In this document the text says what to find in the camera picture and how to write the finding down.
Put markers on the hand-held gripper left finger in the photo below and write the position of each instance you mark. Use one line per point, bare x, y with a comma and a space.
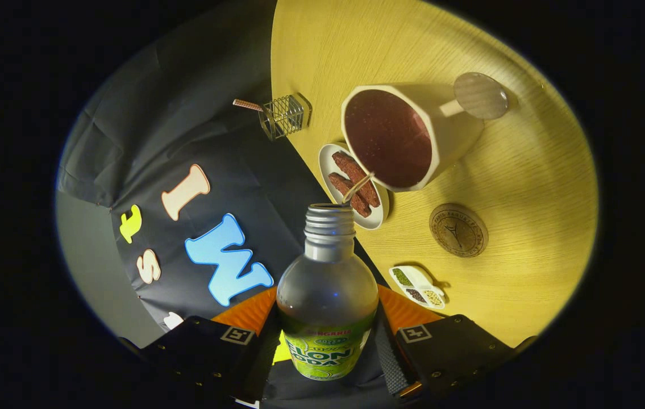
203, 352

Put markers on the pink striped straw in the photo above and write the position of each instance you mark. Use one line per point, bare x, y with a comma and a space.
247, 105

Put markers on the pale yellow juice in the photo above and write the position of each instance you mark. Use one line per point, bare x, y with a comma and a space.
358, 187

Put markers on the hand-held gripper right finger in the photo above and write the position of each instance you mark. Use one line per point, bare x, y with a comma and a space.
453, 352

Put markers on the brown meat slice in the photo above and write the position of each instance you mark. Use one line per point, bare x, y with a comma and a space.
350, 167
339, 183

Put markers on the white divided dish with beans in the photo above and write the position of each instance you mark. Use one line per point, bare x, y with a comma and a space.
416, 287

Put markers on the wooden table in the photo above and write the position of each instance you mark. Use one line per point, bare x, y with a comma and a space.
527, 187

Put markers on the round cork coaster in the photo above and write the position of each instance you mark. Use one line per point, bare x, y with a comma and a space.
458, 230

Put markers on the silver bottle with green label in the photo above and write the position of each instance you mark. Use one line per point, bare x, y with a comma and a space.
327, 295

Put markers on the white oval plate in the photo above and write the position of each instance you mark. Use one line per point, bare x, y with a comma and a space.
327, 162

